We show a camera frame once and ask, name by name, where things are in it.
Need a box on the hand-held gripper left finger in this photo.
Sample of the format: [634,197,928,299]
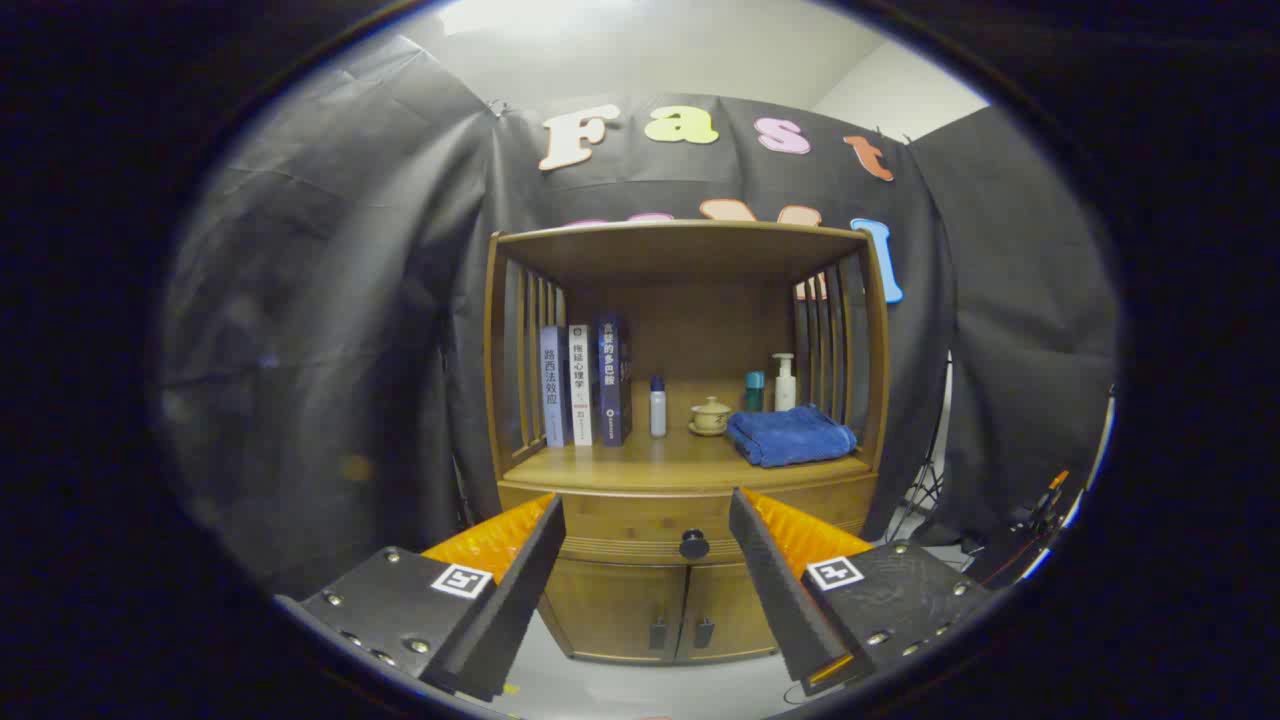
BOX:
[275,492,567,703]

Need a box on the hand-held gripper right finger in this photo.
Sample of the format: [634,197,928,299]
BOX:
[728,487,993,698]

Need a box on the wooden drawer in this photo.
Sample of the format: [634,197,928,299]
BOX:
[500,478,879,566]

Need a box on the wooden cabinet door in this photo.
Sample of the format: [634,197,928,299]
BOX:
[540,558,689,663]
[676,562,781,663]

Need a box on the wooden countertop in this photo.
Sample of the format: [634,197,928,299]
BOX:
[503,378,873,493]

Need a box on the wooden cabinet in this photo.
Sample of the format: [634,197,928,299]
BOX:
[484,220,891,666]

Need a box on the blue folded towel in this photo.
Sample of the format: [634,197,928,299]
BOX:
[725,404,859,469]

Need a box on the beige lidded teacup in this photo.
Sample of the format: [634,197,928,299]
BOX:
[688,396,735,437]

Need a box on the light blue book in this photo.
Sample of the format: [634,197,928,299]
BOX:
[540,325,569,448]

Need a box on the white book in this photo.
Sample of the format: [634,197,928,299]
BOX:
[568,323,595,447]

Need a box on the dark blue book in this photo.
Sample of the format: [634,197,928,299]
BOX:
[594,314,633,448]

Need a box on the black floor equipment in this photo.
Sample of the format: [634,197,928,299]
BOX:
[960,465,1086,586]

